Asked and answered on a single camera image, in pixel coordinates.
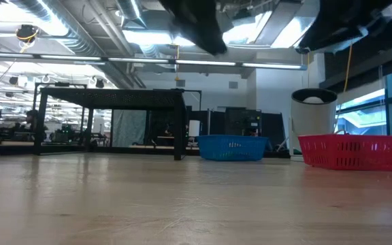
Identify black partition screen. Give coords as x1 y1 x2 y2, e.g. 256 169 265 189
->
201 107 287 152

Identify black aluminium table frame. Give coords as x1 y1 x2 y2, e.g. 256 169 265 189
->
0 142 299 160

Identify long ceiling light bar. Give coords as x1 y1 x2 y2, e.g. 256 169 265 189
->
0 50 308 71

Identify blue plastic basket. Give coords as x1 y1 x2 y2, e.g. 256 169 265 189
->
195 135 269 163

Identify red plastic basket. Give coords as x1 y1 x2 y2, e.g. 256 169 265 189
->
297 134 392 171

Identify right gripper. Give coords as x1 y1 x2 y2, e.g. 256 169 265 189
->
298 0 392 51

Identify black ceiling cord reel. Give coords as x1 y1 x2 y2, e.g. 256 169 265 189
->
14 24 39 44

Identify large glass window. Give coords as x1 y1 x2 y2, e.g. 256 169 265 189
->
333 64 392 152

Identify yellow hanging cord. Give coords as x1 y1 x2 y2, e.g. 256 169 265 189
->
342 42 353 93

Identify white cup with black rim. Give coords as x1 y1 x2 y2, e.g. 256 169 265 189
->
290 87 339 157

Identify grey curtain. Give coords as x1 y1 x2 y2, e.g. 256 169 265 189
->
112 109 148 148

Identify white lamp shade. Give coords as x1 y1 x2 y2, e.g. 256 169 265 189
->
188 119 201 137

